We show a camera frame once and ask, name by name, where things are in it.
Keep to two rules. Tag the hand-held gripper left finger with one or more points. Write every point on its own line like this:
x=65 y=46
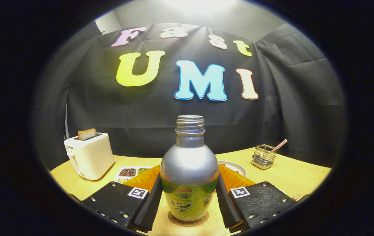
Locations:
x=147 y=209

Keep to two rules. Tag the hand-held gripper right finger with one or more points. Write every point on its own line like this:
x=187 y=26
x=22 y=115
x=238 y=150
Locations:
x=227 y=206

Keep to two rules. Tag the round cork coaster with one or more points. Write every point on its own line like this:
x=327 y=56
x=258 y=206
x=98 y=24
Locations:
x=173 y=220

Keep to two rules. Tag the silver green label juice bottle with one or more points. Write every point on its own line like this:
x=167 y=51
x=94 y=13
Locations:
x=188 y=164

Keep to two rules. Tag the white plate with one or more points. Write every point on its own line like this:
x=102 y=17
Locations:
x=239 y=168

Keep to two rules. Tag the white divided tray with beans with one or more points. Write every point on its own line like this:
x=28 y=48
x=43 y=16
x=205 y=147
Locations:
x=127 y=172

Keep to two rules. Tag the white toaster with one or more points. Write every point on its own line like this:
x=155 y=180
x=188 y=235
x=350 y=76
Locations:
x=91 y=160

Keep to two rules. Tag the pink striped straw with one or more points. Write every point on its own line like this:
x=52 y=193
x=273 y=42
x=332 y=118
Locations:
x=280 y=145

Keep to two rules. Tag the wooden table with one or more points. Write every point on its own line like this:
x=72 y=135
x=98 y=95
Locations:
x=305 y=177

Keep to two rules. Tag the bread slice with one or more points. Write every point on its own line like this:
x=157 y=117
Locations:
x=87 y=134

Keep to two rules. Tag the black backdrop cloth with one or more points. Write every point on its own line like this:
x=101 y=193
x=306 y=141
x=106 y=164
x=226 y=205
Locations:
x=108 y=114

